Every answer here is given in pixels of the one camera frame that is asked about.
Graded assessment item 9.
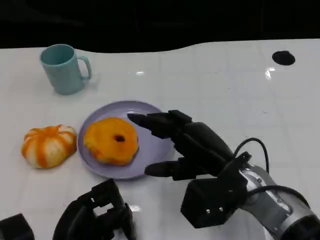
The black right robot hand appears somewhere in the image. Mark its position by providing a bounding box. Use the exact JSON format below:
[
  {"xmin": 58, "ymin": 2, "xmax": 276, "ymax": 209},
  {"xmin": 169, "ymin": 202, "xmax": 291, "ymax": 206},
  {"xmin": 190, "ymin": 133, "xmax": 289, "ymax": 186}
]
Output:
[{"xmin": 127, "ymin": 109, "xmax": 236, "ymax": 181}]

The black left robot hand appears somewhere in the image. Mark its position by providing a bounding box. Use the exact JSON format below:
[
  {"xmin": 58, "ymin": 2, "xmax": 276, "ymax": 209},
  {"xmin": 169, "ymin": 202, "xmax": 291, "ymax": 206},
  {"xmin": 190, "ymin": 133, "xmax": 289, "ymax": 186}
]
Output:
[{"xmin": 52, "ymin": 178, "xmax": 136, "ymax": 240}]

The orange white striped toy bread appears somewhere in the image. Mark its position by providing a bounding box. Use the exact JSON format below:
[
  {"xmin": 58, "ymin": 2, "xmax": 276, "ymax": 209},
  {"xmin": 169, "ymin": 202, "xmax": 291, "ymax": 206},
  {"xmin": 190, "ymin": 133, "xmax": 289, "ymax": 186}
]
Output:
[
  {"xmin": 20, "ymin": 124, "xmax": 78, "ymax": 169},
  {"xmin": 83, "ymin": 117, "xmax": 139, "ymax": 167}
]

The lilac plate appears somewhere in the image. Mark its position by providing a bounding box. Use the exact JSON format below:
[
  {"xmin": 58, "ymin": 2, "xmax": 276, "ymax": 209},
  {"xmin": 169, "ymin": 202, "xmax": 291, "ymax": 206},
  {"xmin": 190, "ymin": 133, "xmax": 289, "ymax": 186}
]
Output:
[{"xmin": 77, "ymin": 100, "xmax": 176, "ymax": 180}]

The black backdrop cloth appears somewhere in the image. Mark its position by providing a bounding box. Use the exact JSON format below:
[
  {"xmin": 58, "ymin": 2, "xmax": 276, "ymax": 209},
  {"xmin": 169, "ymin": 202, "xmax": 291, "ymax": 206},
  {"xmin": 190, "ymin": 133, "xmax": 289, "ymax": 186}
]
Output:
[{"xmin": 0, "ymin": 0, "xmax": 320, "ymax": 54}]

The pale green mug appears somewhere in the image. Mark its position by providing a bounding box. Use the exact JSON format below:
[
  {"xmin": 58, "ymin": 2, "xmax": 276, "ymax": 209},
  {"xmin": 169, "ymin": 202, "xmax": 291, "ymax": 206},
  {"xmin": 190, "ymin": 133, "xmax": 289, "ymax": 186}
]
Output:
[{"xmin": 40, "ymin": 44, "xmax": 93, "ymax": 96}]

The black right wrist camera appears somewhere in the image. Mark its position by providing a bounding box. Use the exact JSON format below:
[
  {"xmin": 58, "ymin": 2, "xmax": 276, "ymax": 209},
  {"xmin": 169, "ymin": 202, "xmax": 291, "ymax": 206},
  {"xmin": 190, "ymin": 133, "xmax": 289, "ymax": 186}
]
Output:
[{"xmin": 180, "ymin": 151, "xmax": 252, "ymax": 229}]

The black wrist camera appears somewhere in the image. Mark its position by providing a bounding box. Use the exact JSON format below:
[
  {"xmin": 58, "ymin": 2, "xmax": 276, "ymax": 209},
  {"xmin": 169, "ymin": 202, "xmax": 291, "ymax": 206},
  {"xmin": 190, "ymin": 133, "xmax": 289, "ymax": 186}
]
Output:
[
  {"xmin": 0, "ymin": 213, "xmax": 35, "ymax": 240},
  {"xmin": 180, "ymin": 151, "xmax": 252, "ymax": 229}
]

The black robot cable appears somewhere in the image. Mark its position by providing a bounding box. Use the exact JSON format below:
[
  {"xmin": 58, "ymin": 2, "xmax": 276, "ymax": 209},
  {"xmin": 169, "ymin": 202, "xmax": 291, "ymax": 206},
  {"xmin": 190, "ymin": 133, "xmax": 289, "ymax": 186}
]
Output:
[
  {"xmin": 233, "ymin": 137, "xmax": 270, "ymax": 174},
  {"xmin": 246, "ymin": 184, "xmax": 312, "ymax": 208}
]

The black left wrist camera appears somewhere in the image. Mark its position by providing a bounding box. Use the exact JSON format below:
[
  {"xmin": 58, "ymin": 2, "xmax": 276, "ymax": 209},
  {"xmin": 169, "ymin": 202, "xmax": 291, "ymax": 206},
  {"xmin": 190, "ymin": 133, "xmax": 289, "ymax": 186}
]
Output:
[{"xmin": 0, "ymin": 213, "xmax": 35, "ymax": 240}]

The black table cable grommet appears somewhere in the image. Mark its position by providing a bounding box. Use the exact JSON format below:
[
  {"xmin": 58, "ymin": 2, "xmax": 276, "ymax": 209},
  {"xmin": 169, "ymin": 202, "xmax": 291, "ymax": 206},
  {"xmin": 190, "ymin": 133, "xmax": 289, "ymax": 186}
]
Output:
[{"xmin": 271, "ymin": 50, "xmax": 296, "ymax": 67}]

